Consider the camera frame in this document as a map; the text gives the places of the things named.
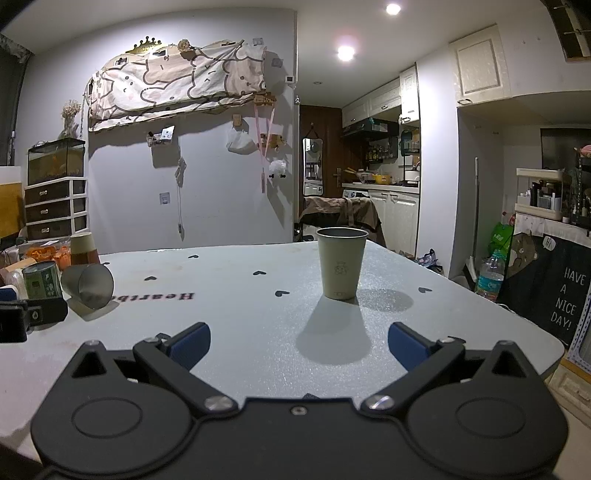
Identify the white plastic drawer unit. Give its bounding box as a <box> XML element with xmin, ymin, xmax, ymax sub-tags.
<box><xmin>24</xmin><ymin>178</ymin><xmax>88</xmax><ymax>241</ymax></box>

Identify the white storage rack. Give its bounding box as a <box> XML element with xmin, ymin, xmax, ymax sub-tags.
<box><xmin>515</xmin><ymin>167</ymin><xmax>573</xmax><ymax>222</ymax></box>

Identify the clear plastic water bottle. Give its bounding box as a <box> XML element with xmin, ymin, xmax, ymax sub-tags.
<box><xmin>476</xmin><ymin>249</ymin><xmax>505</xmax><ymax>303</ymax></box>

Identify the white kitchen base cabinet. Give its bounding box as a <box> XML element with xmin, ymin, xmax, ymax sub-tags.
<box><xmin>367</xmin><ymin>189</ymin><xmax>421</xmax><ymax>257</ymax></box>

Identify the green tin can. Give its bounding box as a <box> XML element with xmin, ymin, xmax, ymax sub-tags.
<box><xmin>21</xmin><ymin>261</ymin><xmax>63</xmax><ymax>301</ymax></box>

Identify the chair with brown jacket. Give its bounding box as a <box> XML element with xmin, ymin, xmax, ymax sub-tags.
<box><xmin>299</xmin><ymin>196</ymin><xmax>386</xmax><ymax>245</ymax></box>

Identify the dark wooden door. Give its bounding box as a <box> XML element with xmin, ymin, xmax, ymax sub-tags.
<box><xmin>299</xmin><ymin>105</ymin><xmax>345</xmax><ymax>199</ymax></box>

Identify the glass fish tank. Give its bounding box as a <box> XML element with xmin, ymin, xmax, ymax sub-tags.
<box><xmin>28</xmin><ymin>138</ymin><xmax>86</xmax><ymax>186</ymax></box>

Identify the cartoon printed cloth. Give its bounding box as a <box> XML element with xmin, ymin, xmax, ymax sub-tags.
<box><xmin>88</xmin><ymin>41</ymin><xmax>267</xmax><ymax>132</ymax></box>

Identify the grey heart-print table mat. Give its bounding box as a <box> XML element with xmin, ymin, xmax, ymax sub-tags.
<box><xmin>0</xmin><ymin>242</ymin><xmax>566</xmax><ymax>455</ymax></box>

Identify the grey translucent cup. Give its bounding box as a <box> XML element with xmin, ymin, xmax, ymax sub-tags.
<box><xmin>61</xmin><ymin>263</ymin><xmax>115</xmax><ymax>310</ymax></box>

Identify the pink lanyard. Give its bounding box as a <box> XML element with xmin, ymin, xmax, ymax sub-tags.
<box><xmin>255</xmin><ymin>104</ymin><xmax>275</xmax><ymax>195</ymax></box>

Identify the black printed curtain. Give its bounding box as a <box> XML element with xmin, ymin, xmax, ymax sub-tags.
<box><xmin>501</xmin><ymin>215</ymin><xmax>591</xmax><ymax>347</ymax></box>

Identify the white upper cabinet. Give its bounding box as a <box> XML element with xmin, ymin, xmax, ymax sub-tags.
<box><xmin>450</xmin><ymin>25</ymin><xmax>513</xmax><ymax>107</ymax></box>

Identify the dried flower bunch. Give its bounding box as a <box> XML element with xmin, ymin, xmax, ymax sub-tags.
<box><xmin>61</xmin><ymin>100</ymin><xmax>82</xmax><ymax>139</ymax></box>

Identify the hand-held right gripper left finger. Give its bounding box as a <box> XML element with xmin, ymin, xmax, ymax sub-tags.
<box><xmin>62</xmin><ymin>322</ymin><xmax>239</xmax><ymax>414</ymax></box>

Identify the pale green paper cup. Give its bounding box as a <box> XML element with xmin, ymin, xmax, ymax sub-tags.
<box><xmin>316</xmin><ymin>227</ymin><xmax>369</xmax><ymax>301</ymax></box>

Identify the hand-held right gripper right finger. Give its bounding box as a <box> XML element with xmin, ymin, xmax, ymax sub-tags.
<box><xmin>362</xmin><ymin>322</ymin><xmax>539</xmax><ymax>412</ymax></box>

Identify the brown and green cup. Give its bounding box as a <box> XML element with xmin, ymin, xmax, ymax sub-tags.
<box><xmin>69</xmin><ymin>232</ymin><xmax>100</xmax><ymax>266</ymax></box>

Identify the hanging wall mirror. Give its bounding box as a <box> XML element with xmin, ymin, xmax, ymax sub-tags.
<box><xmin>302</xmin><ymin>137</ymin><xmax>324</xmax><ymax>197</ymax></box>

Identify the green shopping bag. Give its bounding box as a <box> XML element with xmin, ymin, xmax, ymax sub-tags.
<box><xmin>489</xmin><ymin>222</ymin><xmax>514</xmax><ymax>268</ymax></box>

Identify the white mop pole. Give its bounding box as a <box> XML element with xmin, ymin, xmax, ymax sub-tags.
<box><xmin>464</xmin><ymin>157</ymin><xmax>481</xmax><ymax>289</ymax></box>

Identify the white plastic bag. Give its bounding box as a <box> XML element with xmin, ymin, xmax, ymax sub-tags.
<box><xmin>226</xmin><ymin>127</ymin><xmax>257</xmax><ymax>154</ymax></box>

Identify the orange snack bag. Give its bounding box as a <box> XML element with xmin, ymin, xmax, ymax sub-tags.
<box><xmin>23</xmin><ymin>242</ymin><xmax>72</xmax><ymax>271</ymax></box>

